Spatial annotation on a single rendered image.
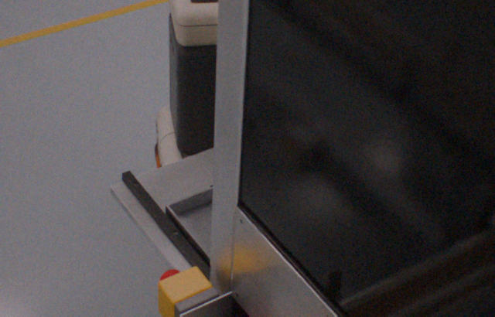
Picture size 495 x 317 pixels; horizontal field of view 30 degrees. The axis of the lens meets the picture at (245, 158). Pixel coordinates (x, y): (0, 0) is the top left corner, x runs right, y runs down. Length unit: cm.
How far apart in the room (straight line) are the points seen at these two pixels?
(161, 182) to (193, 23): 79
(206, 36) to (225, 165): 129
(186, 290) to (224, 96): 35
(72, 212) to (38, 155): 33
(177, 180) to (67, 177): 140
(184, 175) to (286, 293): 63
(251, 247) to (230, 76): 26
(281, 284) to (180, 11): 137
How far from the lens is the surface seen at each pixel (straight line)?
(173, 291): 141
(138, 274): 284
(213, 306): 141
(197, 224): 172
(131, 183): 178
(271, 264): 126
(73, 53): 381
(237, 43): 113
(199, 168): 185
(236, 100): 118
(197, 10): 250
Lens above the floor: 208
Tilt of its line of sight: 40 degrees down
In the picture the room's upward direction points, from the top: 3 degrees clockwise
